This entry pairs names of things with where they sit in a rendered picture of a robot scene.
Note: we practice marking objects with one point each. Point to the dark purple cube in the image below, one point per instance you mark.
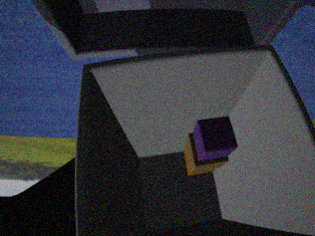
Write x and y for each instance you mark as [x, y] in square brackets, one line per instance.
[214, 138]

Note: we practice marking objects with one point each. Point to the white square cup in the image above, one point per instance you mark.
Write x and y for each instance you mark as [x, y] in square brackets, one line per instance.
[134, 116]

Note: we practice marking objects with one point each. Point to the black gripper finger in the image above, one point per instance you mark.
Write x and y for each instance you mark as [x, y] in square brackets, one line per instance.
[45, 209]

